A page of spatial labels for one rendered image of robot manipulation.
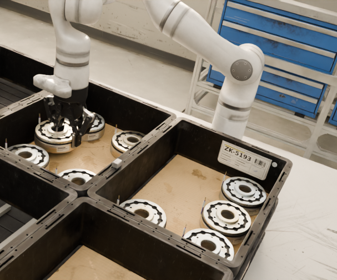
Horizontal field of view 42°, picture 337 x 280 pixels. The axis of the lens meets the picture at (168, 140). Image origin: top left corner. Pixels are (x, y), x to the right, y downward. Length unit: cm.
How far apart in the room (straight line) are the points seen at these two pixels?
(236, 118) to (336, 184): 46
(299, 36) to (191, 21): 162
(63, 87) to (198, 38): 38
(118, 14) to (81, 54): 317
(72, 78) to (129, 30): 314
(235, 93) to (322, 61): 157
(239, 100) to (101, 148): 38
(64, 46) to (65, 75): 6
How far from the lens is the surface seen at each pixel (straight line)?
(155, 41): 398
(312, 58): 273
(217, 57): 113
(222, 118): 120
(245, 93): 120
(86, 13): 90
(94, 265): 83
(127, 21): 406
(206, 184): 106
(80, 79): 96
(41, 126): 110
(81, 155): 108
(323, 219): 132
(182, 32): 114
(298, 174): 147
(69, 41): 93
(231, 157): 108
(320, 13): 264
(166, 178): 105
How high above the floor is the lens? 144
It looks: 31 degrees down
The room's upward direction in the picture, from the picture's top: 11 degrees clockwise
